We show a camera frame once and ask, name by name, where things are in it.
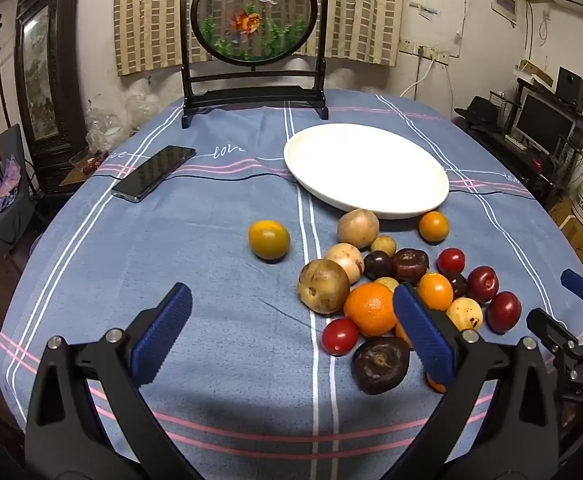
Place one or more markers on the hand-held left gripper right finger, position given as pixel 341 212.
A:
pixel 424 335

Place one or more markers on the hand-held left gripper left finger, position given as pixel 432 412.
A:
pixel 164 330

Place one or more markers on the yellow spotted loquat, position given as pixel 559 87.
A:
pixel 464 314

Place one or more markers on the smooth orange tomato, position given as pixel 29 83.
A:
pixel 433 225
pixel 435 291

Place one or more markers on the red plum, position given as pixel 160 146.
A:
pixel 482 282
pixel 504 311

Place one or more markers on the orange mandarin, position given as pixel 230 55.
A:
pixel 371 308

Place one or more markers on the dark purple plum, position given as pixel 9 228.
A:
pixel 377 264
pixel 456 284

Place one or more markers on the small yellow longan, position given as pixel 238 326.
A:
pixel 383 245
pixel 386 282

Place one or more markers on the red cherry tomato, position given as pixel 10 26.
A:
pixel 340 336
pixel 451 260

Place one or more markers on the pale beige peach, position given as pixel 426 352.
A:
pixel 345 260

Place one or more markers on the spotted golden kiwi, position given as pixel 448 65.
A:
pixel 324 286

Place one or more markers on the brown kiwi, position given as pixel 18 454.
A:
pixel 357 227

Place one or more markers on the yellow-green tomato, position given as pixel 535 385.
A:
pixel 269 239

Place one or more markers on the white oval plate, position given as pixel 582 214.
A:
pixel 366 165

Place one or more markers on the cardboard box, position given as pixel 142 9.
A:
pixel 581 245

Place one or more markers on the blue striped tablecloth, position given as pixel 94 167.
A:
pixel 211 260

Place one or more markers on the black computer desk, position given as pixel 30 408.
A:
pixel 521 170

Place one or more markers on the black remote control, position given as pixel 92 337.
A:
pixel 154 172

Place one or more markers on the black computer monitor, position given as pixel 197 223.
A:
pixel 544 122

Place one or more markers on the grey chair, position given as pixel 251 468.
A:
pixel 14 210

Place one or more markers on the black hat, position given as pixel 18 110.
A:
pixel 484 110

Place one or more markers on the black speaker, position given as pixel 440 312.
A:
pixel 570 85

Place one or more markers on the clear plastic bag pile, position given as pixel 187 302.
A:
pixel 106 125

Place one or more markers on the pink cloth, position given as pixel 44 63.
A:
pixel 6 182

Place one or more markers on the dark framed painting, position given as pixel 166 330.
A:
pixel 36 75

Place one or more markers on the beige checked curtain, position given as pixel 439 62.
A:
pixel 141 10

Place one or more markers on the round goldfish table screen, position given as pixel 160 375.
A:
pixel 254 15

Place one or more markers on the white wall socket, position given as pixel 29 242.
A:
pixel 408 46

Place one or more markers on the white wall box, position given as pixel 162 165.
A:
pixel 504 2

